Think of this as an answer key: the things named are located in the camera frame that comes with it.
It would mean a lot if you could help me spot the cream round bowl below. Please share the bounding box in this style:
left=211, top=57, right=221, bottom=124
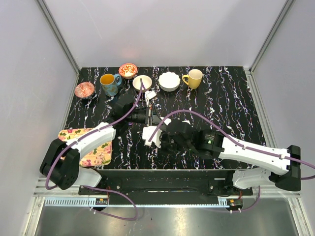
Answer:
left=132, top=75, right=152, bottom=93

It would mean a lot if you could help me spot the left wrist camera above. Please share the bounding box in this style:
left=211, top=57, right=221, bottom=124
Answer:
left=145, top=90, right=157, bottom=107

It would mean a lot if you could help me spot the aluminium table edge rail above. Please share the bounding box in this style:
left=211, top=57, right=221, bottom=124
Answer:
left=33, top=178, right=301, bottom=198

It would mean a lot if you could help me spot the red patterned small dish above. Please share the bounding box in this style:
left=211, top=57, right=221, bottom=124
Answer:
left=74, top=82, right=95, bottom=99

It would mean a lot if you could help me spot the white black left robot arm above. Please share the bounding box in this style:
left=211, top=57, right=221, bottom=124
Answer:
left=40, top=92, right=156, bottom=194

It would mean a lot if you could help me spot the aluminium corner frame post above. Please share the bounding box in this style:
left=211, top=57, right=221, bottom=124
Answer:
left=250, top=0, right=295, bottom=73

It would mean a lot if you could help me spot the blue patterned mug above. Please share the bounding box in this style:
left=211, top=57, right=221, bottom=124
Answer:
left=100, top=74, right=123, bottom=97

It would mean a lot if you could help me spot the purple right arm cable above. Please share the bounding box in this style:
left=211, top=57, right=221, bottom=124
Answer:
left=147, top=110, right=315, bottom=213

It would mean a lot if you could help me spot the floral rectangular tray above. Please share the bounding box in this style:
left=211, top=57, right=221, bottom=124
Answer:
left=58, top=128, right=112, bottom=167

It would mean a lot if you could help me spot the orange floral bowl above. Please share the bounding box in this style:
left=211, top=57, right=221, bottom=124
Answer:
left=119, top=63, right=138, bottom=79

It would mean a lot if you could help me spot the left aluminium frame post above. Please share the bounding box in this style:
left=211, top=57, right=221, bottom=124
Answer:
left=36, top=0, right=81, bottom=72

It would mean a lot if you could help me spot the yellow mug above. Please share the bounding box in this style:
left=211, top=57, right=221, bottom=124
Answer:
left=182, top=69, right=203, bottom=89

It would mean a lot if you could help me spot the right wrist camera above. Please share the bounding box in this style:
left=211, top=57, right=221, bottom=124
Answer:
left=142, top=126, right=162, bottom=148

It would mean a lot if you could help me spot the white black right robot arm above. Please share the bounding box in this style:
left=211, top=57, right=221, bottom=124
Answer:
left=159, top=119, right=301, bottom=195

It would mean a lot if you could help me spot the white remote control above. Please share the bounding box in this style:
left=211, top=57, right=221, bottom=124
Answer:
left=157, top=118, right=172, bottom=126

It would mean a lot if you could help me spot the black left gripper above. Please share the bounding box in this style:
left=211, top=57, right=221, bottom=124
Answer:
left=126, top=104, right=166, bottom=131

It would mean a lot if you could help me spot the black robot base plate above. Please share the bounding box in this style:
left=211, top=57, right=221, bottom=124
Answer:
left=97, top=169, right=253, bottom=197

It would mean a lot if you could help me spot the white scalloped bowl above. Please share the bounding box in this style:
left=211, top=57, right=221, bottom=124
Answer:
left=158, top=72, right=181, bottom=92

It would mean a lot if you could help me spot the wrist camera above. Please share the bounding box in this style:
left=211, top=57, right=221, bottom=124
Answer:
left=145, top=90, right=157, bottom=107
left=142, top=126, right=162, bottom=148

